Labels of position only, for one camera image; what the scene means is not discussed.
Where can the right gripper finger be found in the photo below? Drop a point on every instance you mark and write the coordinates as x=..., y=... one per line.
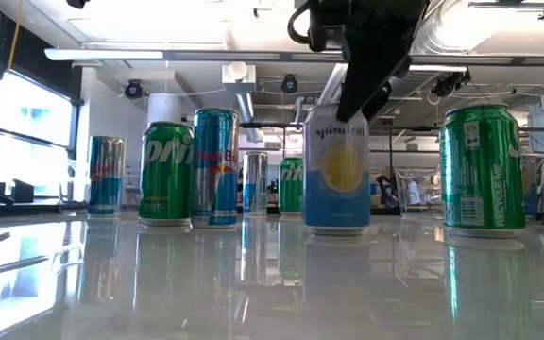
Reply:
x=371, y=75
x=379, y=101

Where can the green Sprite can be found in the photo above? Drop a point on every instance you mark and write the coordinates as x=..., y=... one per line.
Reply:
x=165, y=189
x=482, y=189
x=291, y=193

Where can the blue silver Red Bull can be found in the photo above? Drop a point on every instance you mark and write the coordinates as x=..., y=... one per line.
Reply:
x=215, y=198
x=255, y=184
x=106, y=189

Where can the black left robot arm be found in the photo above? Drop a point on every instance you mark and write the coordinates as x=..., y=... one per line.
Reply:
x=77, y=3

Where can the white ceiling pipes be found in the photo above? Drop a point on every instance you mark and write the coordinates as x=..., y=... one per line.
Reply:
x=328, y=92

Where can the small black ceiling fixture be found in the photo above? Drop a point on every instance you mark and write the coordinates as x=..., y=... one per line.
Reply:
x=256, y=11

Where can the black ceiling track fixture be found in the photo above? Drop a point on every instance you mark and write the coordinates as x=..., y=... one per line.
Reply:
x=508, y=4

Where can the white round column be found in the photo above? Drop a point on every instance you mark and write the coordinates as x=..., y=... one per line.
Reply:
x=163, y=108

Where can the long ceiling light bar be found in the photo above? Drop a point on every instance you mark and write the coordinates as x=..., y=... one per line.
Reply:
x=158, y=55

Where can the small black box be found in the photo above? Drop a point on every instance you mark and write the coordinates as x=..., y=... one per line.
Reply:
x=22, y=191

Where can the black hanging camera rig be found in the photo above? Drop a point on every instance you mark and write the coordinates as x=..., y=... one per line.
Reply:
x=449, y=84

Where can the black ceiling camera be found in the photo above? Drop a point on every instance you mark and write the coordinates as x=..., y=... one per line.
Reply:
x=133, y=90
x=289, y=84

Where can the large white ceiling duct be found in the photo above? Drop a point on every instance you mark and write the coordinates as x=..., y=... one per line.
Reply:
x=480, y=28

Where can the black overhead rail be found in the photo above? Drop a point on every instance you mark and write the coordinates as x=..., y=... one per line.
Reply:
x=277, y=125

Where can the grey ceiling duct pipe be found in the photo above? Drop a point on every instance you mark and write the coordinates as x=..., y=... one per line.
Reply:
x=243, y=106

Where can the white ceiling duct box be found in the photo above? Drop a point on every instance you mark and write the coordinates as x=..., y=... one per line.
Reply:
x=238, y=78

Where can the dark window frame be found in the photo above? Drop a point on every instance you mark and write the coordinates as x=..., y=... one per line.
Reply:
x=73, y=141

